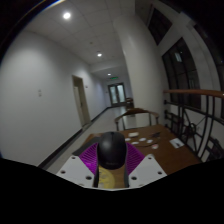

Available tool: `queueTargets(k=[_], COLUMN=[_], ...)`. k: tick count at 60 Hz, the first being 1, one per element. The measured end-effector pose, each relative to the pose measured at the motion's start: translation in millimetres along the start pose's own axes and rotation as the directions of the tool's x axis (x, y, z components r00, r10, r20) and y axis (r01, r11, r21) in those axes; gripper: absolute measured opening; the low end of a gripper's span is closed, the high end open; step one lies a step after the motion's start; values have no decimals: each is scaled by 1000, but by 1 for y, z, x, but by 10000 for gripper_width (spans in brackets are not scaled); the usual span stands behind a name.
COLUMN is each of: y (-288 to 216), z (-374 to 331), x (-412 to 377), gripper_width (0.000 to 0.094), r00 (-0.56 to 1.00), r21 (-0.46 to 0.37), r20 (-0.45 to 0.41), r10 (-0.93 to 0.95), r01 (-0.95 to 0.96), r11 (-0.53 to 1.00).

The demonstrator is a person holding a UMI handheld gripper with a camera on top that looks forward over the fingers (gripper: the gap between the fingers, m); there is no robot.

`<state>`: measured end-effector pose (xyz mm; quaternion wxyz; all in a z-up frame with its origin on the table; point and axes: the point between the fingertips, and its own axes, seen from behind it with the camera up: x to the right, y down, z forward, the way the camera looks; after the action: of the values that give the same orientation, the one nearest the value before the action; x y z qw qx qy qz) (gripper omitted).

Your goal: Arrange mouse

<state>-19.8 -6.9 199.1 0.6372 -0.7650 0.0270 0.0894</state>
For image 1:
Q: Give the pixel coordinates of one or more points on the round ceiling lights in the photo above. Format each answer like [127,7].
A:
[66,15]

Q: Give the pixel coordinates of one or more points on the black railing with wooden handrail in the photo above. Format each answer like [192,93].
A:
[193,92]

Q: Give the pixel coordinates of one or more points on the beige side door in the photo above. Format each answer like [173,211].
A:
[81,103]

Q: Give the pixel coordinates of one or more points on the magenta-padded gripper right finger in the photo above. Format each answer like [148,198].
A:
[148,171]

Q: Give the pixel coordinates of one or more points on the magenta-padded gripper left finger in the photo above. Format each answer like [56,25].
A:
[75,171]

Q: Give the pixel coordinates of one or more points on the glass double door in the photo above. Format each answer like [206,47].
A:
[116,95]

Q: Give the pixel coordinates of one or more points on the wooden armchair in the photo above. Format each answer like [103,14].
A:
[136,112]

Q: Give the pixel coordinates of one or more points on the green exit sign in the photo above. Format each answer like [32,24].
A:
[114,77]

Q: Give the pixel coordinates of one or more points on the white paper sheet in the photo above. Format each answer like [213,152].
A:
[176,143]

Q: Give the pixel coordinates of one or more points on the black computer mouse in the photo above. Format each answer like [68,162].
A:
[112,150]

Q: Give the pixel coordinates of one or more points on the small white sticker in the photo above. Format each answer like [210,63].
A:
[142,139]
[135,143]
[127,139]
[149,141]

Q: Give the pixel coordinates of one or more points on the small white box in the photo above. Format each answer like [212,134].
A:
[133,134]

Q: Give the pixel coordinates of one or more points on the dark transom window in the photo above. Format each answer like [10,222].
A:
[163,25]

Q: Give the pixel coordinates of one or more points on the dark framed window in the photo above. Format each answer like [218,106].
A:
[186,76]

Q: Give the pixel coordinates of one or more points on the red and white sticker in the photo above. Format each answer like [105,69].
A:
[154,146]

